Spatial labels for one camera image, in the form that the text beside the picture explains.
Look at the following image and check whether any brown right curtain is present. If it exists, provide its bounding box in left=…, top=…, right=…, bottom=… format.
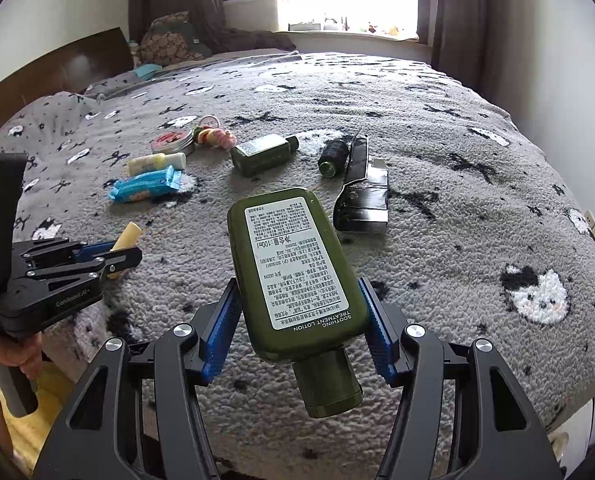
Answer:
left=417, top=0, right=491, bottom=91

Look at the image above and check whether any brown patterned pillow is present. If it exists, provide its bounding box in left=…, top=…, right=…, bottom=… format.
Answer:
left=138, top=11, right=212, bottom=66

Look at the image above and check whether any round metal tin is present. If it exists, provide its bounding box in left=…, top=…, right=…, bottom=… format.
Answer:
left=150, top=130, right=195, bottom=155

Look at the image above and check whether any yellow white tube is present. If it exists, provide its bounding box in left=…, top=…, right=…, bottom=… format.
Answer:
left=127, top=153, right=186, bottom=177

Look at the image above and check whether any teal cloth by pillow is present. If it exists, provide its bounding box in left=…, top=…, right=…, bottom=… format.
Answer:
left=132, top=64, right=163, bottom=80

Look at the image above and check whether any yellow lip balm stick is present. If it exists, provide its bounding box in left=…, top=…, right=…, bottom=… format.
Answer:
left=108, top=222, right=142, bottom=280

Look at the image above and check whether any grey cat pattern bedspread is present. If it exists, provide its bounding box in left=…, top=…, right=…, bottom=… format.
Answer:
left=0, top=52, right=595, bottom=479

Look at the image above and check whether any white storage box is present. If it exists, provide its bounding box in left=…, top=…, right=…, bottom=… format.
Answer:
left=224, top=0, right=280, bottom=32

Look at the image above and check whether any dark wooden headboard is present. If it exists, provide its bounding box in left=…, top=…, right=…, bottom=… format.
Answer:
left=0, top=27, right=134, bottom=128

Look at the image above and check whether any black cosmetic box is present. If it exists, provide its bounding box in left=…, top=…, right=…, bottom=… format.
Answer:
left=333, top=136, right=390, bottom=234

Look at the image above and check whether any dark green round jar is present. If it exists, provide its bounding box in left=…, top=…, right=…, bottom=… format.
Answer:
left=318, top=139, right=349, bottom=179

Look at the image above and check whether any person's left hand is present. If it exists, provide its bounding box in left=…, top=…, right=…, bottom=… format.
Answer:
left=0, top=334, right=41, bottom=367

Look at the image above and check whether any small green lotion bottle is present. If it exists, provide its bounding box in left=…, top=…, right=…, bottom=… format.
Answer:
left=230, top=133, right=299, bottom=177

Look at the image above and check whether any blue wet wipes pack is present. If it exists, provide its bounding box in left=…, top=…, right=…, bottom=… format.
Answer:
left=108, top=166, right=182, bottom=204

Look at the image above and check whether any colourful plush toy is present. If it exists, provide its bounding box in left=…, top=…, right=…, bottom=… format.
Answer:
left=194, top=127, right=236, bottom=151

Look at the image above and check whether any large green lotion bottle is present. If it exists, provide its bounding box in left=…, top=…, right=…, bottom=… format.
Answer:
left=227, top=188, right=369, bottom=418

